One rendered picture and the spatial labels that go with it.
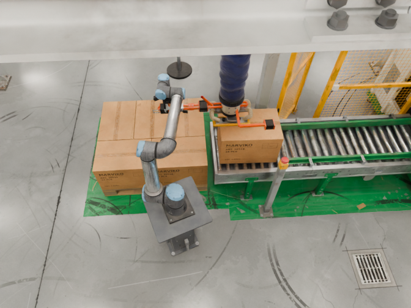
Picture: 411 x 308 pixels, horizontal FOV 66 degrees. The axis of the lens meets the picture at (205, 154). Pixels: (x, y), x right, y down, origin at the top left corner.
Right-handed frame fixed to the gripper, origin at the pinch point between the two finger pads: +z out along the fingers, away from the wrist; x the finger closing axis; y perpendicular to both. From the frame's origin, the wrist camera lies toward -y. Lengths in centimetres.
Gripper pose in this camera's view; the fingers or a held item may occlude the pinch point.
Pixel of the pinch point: (165, 107)
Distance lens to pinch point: 290.1
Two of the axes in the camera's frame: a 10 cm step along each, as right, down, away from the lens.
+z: -0.1, 5.7, 8.2
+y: 10.0, -0.5, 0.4
